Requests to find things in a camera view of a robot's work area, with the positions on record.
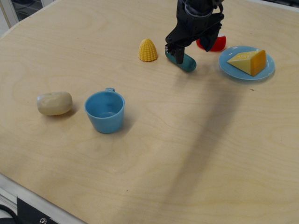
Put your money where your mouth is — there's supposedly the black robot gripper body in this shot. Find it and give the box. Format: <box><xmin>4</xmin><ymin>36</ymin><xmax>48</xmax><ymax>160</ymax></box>
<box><xmin>165</xmin><ymin>6</ymin><xmax>224</xmax><ymax>55</ymax></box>

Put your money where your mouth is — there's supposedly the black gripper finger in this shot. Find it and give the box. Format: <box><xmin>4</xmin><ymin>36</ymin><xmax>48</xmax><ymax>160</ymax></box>
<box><xmin>174</xmin><ymin>47</ymin><xmax>185</xmax><ymax>64</ymax></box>
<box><xmin>199</xmin><ymin>27</ymin><xmax>221</xmax><ymax>52</ymax></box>

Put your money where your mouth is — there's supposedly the green toy cucumber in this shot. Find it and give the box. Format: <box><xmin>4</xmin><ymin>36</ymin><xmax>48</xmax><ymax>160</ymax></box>
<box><xmin>165</xmin><ymin>51</ymin><xmax>197</xmax><ymax>72</ymax></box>

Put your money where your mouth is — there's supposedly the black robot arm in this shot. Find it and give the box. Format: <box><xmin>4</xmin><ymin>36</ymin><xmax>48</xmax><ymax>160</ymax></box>
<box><xmin>165</xmin><ymin>0</ymin><xmax>224</xmax><ymax>64</ymax></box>

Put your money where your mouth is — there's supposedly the light blue plastic cup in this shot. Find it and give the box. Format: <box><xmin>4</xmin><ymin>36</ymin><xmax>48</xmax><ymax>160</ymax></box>
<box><xmin>84</xmin><ymin>87</ymin><xmax>125</xmax><ymax>134</ymax></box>

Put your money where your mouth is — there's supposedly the light blue plate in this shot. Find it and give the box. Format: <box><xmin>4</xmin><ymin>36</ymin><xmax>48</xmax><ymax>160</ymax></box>
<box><xmin>219</xmin><ymin>45</ymin><xmax>275</xmax><ymax>81</ymax></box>

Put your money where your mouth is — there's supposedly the yellow toy corn piece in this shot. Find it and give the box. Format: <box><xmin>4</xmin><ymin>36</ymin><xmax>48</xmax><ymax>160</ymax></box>
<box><xmin>138</xmin><ymin>38</ymin><xmax>157</xmax><ymax>62</ymax></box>

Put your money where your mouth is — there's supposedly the yellow toy cheese wedge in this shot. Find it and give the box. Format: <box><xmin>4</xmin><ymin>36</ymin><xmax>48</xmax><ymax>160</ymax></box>
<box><xmin>227</xmin><ymin>50</ymin><xmax>267</xmax><ymax>77</ymax></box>

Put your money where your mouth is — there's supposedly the beige toy potato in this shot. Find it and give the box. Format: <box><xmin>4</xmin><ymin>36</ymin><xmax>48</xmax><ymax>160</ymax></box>
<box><xmin>37</xmin><ymin>91</ymin><xmax>73</xmax><ymax>116</ymax></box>

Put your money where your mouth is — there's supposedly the aluminium table frame rail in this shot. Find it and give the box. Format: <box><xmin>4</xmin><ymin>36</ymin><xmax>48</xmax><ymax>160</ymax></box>
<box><xmin>0</xmin><ymin>174</ymin><xmax>84</xmax><ymax>224</ymax></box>

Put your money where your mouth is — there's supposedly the black corner bracket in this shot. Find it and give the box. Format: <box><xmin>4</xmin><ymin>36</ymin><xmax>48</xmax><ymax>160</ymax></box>
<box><xmin>17</xmin><ymin>198</ymin><xmax>57</xmax><ymax>224</ymax></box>

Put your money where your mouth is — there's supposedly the black cable bottom left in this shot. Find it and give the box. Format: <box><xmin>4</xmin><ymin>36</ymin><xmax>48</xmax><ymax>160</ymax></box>
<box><xmin>0</xmin><ymin>204</ymin><xmax>21</xmax><ymax>224</ymax></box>

